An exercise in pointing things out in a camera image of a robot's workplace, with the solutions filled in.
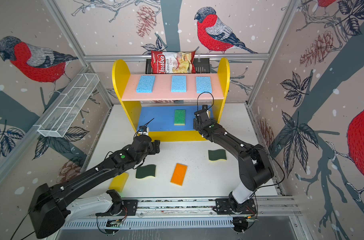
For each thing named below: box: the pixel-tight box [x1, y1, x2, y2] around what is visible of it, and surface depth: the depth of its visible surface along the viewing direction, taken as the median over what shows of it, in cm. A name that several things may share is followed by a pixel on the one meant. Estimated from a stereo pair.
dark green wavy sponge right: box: [208, 149, 227, 162], surface depth 92 cm
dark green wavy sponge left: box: [135, 164, 157, 179], surface depth 85 cm
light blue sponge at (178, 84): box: [171, 75, 187, 93], surface depth 74 cm
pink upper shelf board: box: [121, 74, 224, 101], surface depth 72 cm
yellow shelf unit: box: [112, 58, 231, 142], surface depth 75 cm
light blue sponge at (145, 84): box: [136, 75, 155, 93], surface depth 74 cm
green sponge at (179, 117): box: [174, 109, 186, 126], surface depth 95 cm
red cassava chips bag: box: [150, 50, 197, 74], surface depth 90 cm
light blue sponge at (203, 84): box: [196, 76, 213, 94], surface depth 74 cm
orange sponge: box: [170, 163, 188, 186], surface depth 85 cm
